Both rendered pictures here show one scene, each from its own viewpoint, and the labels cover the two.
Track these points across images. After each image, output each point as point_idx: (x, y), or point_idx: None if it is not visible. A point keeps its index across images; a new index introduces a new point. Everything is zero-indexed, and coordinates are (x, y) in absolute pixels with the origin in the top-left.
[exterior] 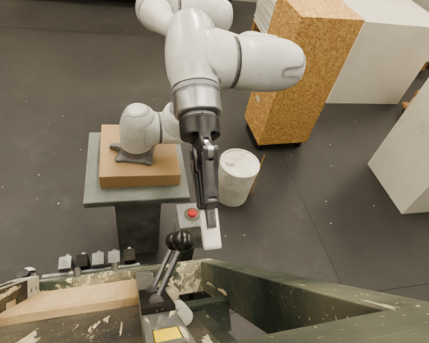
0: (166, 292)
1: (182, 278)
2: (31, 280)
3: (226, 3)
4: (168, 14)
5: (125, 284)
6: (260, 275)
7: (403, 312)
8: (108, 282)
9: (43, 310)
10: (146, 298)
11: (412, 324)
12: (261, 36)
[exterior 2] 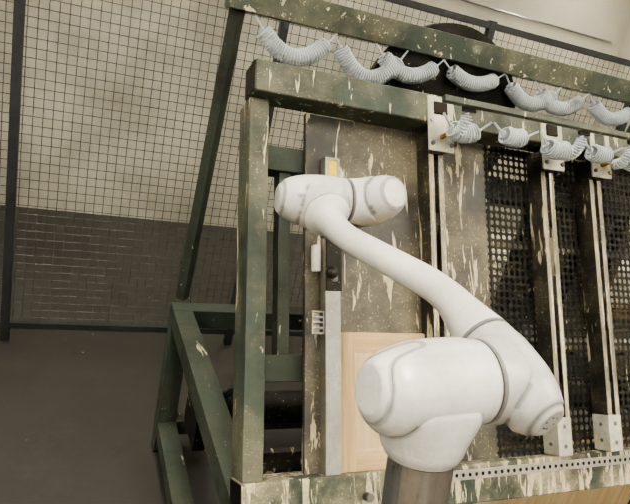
0: (327, 260)
1: (282, 476)
2: None
3: (385, 351)
4: (440, 271)
5: (348, 430)
6: (264, 267)
7: (314, 95)
8: (366, 468)
9: (396, 335)
10: (338, 252)
11: (317, 91)
12: (327, 177)
